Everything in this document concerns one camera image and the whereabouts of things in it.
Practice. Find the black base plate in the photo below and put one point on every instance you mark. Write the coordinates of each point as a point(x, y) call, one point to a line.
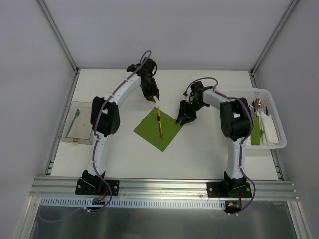
point(222, 190)
point(112, 186)

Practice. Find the white slotted cable duct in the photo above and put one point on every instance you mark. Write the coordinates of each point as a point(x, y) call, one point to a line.
point(135, 203)

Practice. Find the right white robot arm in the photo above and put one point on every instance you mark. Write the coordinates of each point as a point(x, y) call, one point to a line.
point(236, 125)

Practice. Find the teal plastic fork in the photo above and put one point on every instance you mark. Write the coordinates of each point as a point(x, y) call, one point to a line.
point(77, 113)

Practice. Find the green rolled napkin in basket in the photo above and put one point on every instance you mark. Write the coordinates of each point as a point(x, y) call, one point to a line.
point(256, 134)

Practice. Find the white rolled napkin right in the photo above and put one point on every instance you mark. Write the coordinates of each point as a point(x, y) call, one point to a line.
point(269, 133)

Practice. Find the copper spoon in basket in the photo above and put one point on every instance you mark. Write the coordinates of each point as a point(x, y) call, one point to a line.
point(257, 103)

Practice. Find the white plastic basket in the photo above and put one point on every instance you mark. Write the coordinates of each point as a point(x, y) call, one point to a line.
point(266, 101)

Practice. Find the green paper napkin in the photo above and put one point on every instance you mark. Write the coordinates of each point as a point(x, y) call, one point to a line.
point(148, 129)

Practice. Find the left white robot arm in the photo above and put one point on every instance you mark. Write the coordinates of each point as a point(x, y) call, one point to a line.
point(105, 121)

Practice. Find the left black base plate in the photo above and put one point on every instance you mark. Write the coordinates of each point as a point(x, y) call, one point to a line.
point(112, 186)

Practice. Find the gold knife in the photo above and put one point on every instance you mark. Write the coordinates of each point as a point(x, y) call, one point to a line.
point(159, 123)

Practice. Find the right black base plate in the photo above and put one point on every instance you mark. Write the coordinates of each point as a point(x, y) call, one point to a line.
point(222, 190)

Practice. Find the clear plastic utensil box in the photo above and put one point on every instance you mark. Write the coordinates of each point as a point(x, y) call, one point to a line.
point(81, 132)

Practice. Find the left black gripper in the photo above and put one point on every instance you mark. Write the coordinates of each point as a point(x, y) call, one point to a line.
point(150, 91)

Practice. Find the aluminium rail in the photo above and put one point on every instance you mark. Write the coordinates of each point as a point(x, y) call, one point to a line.
point(266, 190)

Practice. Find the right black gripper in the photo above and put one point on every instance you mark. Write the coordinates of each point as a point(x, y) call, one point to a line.
point(186, 111)

